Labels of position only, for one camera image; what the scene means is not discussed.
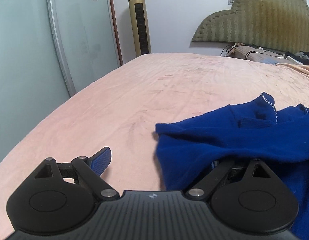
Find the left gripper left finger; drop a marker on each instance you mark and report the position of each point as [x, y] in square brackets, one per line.
[89, 171]

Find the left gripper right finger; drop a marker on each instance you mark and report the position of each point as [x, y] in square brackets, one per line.
[207, 181]

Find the blue beaded sweater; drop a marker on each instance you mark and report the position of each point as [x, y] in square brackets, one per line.
[253, 130]

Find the black clothes pile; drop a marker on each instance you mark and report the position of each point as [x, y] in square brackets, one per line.
[301, 56]

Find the pink floral bed sheet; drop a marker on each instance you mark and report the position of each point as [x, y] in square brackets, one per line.
[120, 111]

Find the glass wardrobe sliding door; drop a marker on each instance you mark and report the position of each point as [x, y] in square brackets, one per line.
[49, 51]

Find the brown cardboard box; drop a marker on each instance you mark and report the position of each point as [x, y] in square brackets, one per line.
[257, 54]

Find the gold tower fan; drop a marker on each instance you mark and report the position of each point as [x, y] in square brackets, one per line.
[140, 28]

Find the olive upholstered headboard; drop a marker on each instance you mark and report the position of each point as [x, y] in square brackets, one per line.
[275, 24]

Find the red door frame strip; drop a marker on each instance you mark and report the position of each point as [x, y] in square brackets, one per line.
[115, 30]

